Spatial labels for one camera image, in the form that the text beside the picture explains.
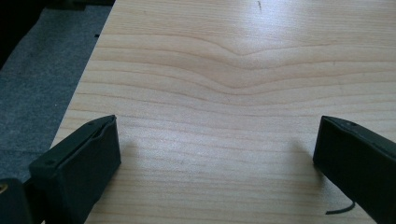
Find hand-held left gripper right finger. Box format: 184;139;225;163
312;115;396;224

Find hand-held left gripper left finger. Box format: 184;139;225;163
28;114;122;224

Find thin black cable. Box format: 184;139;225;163
325;201;356;216

